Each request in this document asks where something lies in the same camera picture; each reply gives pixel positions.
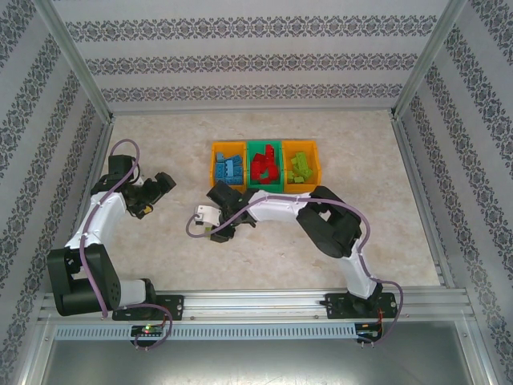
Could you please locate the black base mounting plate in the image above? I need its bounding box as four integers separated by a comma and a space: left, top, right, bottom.
324, 291, 398, 321
111, 294, 186, 322

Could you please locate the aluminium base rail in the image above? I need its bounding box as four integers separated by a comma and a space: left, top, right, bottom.
38, 288, 472, 324

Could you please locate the aluminium back rail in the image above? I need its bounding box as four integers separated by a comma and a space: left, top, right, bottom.
110, 104, 398, 118

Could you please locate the grey metal sheet panel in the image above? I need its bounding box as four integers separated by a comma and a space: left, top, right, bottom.
23, 338, 494, 385

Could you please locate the aluminium frame post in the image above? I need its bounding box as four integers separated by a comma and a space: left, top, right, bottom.
34, 0, 115, 121
390, 0, 470, 121

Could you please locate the slotted cable duct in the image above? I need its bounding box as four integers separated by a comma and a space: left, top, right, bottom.
51, 322, 360, 342

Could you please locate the purple cable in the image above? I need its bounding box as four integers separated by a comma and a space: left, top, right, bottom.
186, 194, 404, 348
79, 139, 172, 352

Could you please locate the orange plastic bin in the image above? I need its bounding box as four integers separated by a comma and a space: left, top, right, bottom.
210, 140, 248, 193
281, 139, 324, 193

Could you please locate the small circuit board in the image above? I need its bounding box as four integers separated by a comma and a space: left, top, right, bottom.
355, 322, 384, 344
131, 323, 166, 337

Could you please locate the aluminium side rail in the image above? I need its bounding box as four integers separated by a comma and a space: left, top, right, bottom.
78, 115, 117, 294
390, 114, 456, 290

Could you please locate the green plastic bin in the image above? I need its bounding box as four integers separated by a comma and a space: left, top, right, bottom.
244, 139, 286, 192

